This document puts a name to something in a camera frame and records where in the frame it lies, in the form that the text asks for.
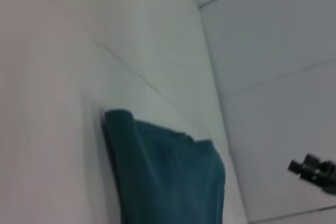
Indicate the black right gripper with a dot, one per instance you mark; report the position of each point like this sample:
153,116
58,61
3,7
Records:
329,179

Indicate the teal t-shirt with FREE print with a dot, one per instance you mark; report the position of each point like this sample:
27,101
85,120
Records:
168,176

